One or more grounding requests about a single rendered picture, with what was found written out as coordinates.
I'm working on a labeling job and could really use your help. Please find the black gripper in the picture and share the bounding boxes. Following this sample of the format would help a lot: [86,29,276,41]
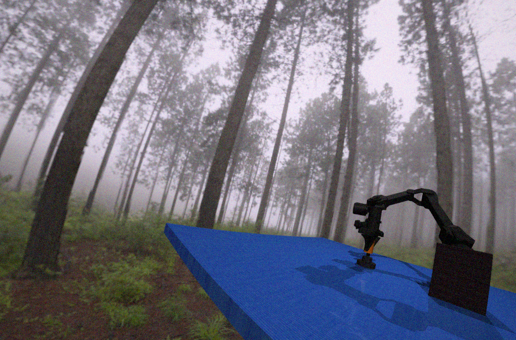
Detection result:
[358,217,384,251]

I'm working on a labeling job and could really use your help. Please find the orange knob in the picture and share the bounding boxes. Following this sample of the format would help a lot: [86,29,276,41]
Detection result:
[364,241,375,254]

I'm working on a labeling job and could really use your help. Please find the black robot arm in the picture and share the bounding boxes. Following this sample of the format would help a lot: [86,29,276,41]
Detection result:
[353,188,475,250]

